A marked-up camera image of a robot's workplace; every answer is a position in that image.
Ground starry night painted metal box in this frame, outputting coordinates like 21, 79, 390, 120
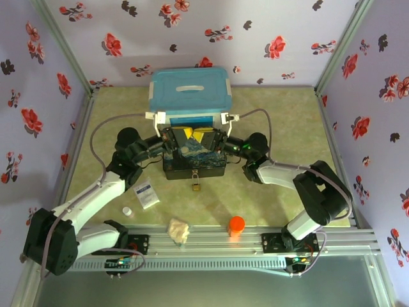
162, 143, 228, 181

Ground blue lidded plastic storage box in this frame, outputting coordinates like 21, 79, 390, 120
148, 66, 233, 131

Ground small brass padlock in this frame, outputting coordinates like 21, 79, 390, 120
190, 171, 203, 193

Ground white blue sachet packet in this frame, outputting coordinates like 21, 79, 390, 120
133, 180, 160, 210

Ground orange plastic bottle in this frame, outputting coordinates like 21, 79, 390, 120
227, 216, 246, 239

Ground crumpled beige tissue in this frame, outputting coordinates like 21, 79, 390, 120
167, 218, 191, 249

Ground grey metal panel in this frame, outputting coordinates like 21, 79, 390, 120
31, 271, 386, 307

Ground grey right arm cable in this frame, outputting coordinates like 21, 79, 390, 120
238, 108, 353, 221

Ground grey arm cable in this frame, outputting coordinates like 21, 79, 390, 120
40, 113, 150, 279
238, 108, 353, 221

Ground grey left arm cable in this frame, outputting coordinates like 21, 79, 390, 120
40, 113, 150, 279

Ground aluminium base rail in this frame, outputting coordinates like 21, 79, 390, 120
31, 224, 382, 257

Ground grey left base cable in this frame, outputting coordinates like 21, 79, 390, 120
108, 248, 146, 276

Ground grey base cable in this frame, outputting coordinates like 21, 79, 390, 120
108, 248, 146, 276
287, 230, 327, 278

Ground grey slotted cable duct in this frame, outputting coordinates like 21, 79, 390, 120
68, 258, 288, 272

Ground aluminium corner post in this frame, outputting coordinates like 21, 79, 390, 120
30, 0, 97, 97
314, 0, 375, 97

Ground grey right base cable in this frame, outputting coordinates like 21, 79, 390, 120
287, 230, 327, 278

